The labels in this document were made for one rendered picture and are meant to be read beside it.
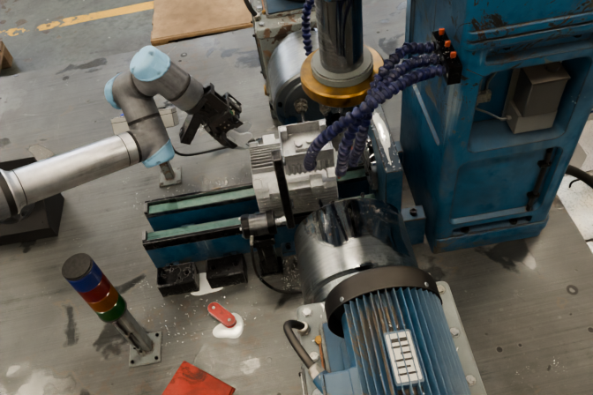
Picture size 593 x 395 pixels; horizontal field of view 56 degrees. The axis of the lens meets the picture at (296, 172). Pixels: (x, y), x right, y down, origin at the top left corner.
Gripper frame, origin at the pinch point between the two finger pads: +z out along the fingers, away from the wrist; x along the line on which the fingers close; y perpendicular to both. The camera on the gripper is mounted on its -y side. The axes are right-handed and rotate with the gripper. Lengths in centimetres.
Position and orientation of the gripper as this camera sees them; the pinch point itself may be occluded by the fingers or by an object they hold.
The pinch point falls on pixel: (243, 145)
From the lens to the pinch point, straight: 140.0
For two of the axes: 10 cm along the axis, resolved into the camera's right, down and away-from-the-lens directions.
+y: 8.0, -4.7, -3.8
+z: 5.9, 4.6, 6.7
